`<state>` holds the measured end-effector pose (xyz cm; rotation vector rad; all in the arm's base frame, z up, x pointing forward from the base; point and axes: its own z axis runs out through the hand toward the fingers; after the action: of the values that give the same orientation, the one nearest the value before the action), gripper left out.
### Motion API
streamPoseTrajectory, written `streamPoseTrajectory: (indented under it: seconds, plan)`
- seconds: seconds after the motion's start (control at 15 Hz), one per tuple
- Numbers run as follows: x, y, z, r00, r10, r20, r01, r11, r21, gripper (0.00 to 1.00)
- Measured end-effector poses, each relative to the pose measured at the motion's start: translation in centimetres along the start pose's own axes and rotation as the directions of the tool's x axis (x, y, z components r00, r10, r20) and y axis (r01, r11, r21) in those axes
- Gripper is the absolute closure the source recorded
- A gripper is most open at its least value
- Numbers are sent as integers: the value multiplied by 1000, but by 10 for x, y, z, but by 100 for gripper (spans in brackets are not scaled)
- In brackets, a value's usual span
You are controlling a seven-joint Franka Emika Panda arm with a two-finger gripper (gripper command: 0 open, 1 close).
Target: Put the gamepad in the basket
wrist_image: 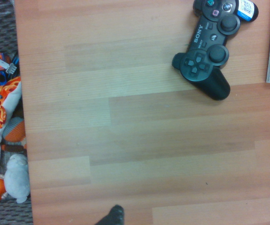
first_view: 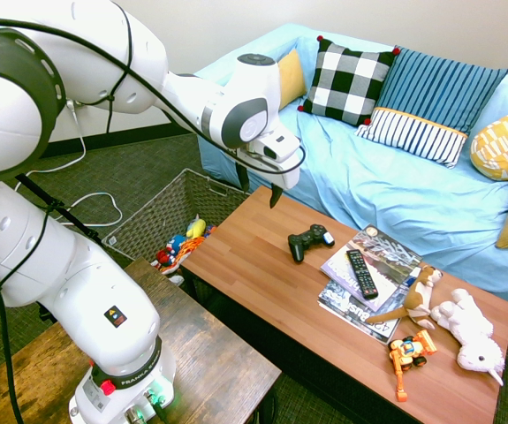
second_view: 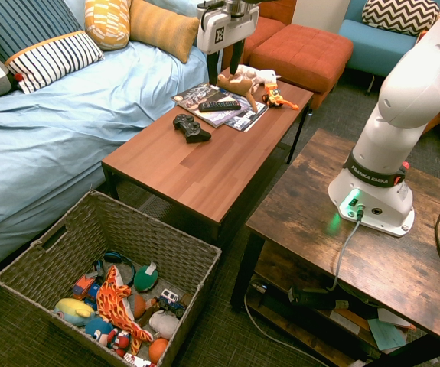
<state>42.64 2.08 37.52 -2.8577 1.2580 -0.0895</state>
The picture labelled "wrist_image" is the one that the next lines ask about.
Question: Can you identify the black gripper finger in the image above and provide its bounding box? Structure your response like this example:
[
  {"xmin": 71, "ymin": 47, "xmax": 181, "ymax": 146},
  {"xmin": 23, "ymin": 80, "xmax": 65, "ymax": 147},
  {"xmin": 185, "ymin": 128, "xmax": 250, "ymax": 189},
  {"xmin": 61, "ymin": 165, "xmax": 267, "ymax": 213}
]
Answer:
[{"xmin": 93, "ymin": 204, "xmax": 125, "ymax": 225}]

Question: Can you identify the black Sony gamepad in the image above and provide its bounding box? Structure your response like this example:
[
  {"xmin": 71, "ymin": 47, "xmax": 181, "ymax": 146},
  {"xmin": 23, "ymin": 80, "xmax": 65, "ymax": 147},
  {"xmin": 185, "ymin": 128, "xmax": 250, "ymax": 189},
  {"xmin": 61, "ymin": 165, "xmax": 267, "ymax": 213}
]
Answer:
[{"xmin": 171, "ymin": 0, "xmax": 259, "ymax": 101}]

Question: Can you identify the grey plush toy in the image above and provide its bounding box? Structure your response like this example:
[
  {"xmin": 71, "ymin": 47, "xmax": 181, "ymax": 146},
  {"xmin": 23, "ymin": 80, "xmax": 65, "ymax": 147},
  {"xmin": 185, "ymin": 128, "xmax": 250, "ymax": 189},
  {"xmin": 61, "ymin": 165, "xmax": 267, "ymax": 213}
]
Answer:
[{"xmin": 3, "ymin": 153, "xmax": 31, "ymax": 204}]

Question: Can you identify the orange and grey ball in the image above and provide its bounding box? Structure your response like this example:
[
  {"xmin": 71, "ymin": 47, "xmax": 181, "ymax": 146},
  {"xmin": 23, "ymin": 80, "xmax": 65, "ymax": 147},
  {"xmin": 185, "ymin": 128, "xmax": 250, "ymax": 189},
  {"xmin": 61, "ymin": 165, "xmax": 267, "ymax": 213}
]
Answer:
[{"xmin": 2, "ymin": 117, "xmax": 27, "ymax": 143}]

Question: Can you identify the blue and black cable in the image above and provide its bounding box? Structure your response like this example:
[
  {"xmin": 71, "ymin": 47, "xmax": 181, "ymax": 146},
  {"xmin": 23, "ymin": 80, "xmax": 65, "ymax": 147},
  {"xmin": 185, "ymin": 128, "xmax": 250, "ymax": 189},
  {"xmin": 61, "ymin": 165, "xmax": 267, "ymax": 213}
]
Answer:
[{"xmin": 7, "ymin": 52, "xmax": 21, "ymax": 78}]

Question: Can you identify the white cable plug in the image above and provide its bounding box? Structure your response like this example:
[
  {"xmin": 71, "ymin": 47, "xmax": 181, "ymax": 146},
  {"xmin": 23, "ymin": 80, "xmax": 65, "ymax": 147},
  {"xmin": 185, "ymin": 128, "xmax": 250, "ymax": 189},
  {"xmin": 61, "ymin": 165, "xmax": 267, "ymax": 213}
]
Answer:
[{"xmin": 0, "ymin": 58, "xmax": 17, "ymax": 74}]

